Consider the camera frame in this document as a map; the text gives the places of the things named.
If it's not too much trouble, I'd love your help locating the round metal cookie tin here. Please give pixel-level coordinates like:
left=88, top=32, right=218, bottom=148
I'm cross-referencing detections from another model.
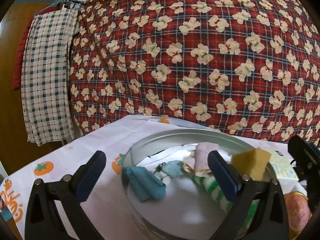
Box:
left=121, top=128, right=253, bottom=239

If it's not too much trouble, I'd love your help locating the yellow lidded round container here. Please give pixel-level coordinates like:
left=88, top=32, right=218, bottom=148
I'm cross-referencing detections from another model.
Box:
left=284, top=191, right=312, bottom=239

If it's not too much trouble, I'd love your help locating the white persimmon print tablecloth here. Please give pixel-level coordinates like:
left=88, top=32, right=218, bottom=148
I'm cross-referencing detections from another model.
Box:
left=1, top=115, right=290, bottom=239

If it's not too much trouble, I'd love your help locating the green white striped towel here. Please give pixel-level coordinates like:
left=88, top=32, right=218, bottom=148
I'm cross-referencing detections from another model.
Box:
left=189, top=174, right=259, bottom=231

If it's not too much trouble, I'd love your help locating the wooden door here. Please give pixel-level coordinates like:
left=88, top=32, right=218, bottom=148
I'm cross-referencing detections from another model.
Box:
left=1, top=0, right=62, bottom=174

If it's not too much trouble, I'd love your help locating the green white checked cloth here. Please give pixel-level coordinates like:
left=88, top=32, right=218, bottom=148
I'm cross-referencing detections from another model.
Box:
left=21, top=9, right=78, bottom=146

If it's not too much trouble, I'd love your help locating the pink cloth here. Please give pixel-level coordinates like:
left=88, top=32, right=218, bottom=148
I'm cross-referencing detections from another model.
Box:
left=183, top=142, right=219, bottom=178

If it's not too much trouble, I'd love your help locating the yellow sponge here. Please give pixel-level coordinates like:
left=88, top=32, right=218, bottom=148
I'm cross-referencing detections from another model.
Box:
left=231, top=148, right=271, bottom=181

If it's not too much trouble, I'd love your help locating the yellow patterned tissue pack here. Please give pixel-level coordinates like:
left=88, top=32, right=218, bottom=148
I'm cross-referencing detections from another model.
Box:
left=265, top=148, right=299, bottom=194

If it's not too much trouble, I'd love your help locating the teal blue cloth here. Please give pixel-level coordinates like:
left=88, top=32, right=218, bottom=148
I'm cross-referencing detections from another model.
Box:
left=122, top=160, right=184, bottom=202

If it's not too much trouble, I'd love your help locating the red plaid bear blanket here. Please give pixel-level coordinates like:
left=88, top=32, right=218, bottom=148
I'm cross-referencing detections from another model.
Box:
left=71, top=0, right=319, bottom=145

